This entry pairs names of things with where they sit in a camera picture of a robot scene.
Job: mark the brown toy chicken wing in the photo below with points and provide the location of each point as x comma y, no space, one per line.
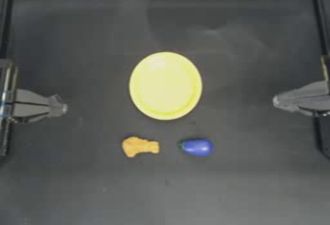
139,146

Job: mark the purple toy eggplant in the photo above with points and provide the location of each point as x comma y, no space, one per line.
198,147

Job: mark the yellow oval plate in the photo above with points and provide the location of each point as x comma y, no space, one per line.
164,85

